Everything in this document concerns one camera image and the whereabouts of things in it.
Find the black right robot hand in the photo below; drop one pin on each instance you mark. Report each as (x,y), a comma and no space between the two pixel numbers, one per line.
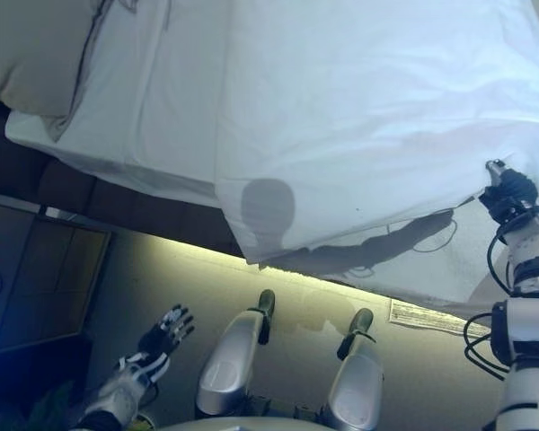
(512,193)

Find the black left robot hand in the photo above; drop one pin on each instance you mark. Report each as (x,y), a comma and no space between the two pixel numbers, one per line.
(164,336)

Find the white duvet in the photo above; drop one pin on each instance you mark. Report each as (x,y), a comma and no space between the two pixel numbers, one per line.
(364,112)

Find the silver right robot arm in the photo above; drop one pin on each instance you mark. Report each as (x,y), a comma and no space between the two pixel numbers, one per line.
(530,314)

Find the white fitted bed sheet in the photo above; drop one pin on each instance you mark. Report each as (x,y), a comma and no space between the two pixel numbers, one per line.
(152,112)

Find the yellow underbed light strip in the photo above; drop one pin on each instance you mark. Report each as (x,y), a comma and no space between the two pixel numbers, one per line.
(206,256)

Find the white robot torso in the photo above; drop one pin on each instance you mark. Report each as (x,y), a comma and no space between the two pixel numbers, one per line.
(251,424)

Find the grey area rug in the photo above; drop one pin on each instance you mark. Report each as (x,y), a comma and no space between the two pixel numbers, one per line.
(431,316)

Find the silver right robot leg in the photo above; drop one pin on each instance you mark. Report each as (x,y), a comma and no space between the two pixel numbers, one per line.
(355,372)

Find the large beige pillow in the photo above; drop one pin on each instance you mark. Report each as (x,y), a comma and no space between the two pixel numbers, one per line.
(31,49)

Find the dark upholstered bed frame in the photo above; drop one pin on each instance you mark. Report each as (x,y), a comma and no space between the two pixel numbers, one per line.
(117,197)

